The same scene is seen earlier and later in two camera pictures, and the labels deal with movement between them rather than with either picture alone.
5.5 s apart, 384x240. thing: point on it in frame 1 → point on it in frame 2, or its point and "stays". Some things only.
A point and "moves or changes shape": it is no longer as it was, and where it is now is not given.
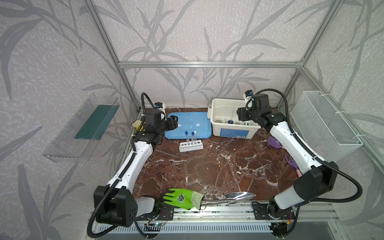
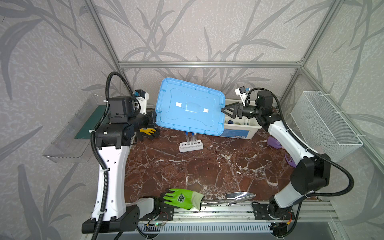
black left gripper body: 172,122 → 151,120
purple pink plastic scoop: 274,142 stays
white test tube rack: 189,146 stays
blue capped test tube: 187,136 stays
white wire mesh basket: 327,134 stays
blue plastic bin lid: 197,121 moves or changes shape
